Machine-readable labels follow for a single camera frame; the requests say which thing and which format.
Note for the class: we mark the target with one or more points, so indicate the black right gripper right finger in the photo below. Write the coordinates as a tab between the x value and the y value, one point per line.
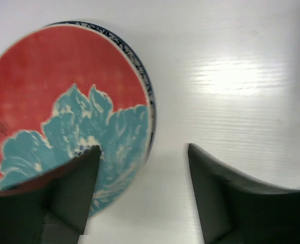
234	207

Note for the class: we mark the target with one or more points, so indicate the red teal plate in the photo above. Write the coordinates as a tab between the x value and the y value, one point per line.
64	89

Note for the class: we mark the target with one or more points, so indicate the white blue floral plate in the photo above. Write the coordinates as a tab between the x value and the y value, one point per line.
137	63

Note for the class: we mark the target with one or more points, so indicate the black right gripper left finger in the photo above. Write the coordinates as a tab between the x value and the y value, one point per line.
52	207

